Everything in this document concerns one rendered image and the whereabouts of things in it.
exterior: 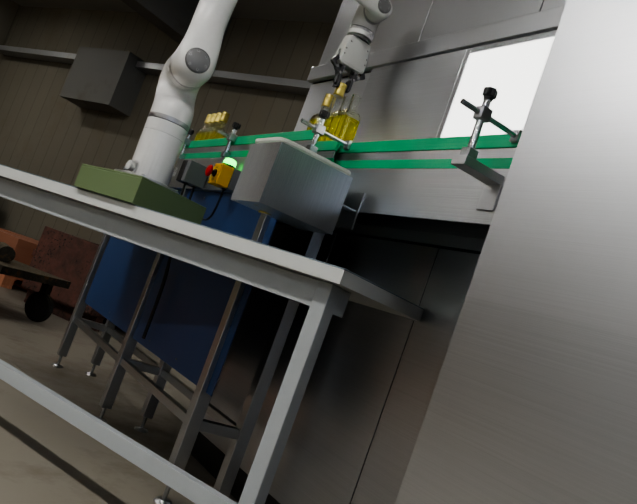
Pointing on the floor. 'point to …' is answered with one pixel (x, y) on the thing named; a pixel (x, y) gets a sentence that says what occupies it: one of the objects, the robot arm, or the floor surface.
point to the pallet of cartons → (23, 246)
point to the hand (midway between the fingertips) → (342, 84)
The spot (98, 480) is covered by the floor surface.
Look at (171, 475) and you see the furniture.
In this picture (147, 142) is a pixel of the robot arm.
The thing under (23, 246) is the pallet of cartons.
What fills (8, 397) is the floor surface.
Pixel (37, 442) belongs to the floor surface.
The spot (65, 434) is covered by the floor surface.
